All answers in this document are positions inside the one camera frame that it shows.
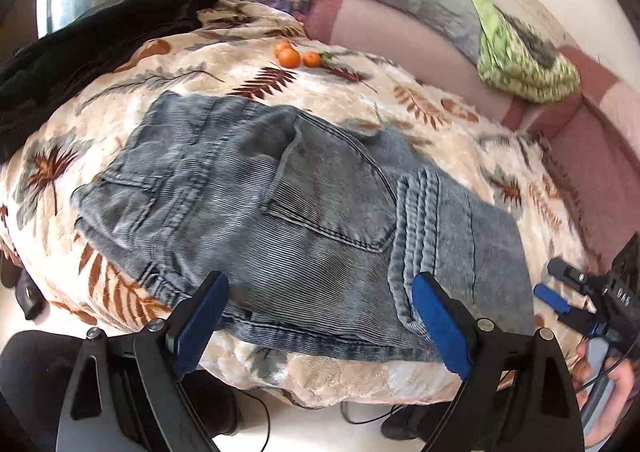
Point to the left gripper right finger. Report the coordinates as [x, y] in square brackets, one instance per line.
[515, 394]

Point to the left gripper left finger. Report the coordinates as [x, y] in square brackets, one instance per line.
[125, 392]

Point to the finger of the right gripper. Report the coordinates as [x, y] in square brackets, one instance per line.
[587, 323]
[582, 282]

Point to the grey-blue denim pants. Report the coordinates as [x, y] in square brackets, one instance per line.
[320, 229]

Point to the person right hand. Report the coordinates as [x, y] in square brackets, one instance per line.
[623, 378]

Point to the black shoe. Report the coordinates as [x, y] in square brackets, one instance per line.
[27, 294]

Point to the pink sofa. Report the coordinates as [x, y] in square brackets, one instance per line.
[591, 139]

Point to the dark grey cloth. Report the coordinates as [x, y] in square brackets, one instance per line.
[542, 50]

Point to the green patterned folded blanket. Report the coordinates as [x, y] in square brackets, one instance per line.
[505, 64]

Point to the black jacket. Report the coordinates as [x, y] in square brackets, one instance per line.
[39, 78]

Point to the orange tangerine with leaf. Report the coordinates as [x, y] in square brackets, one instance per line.
[313, 59]

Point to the leaf-print beige blanket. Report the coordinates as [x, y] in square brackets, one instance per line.
[232, 52]

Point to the colourful snack packet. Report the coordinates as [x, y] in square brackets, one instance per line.
[297, 8]

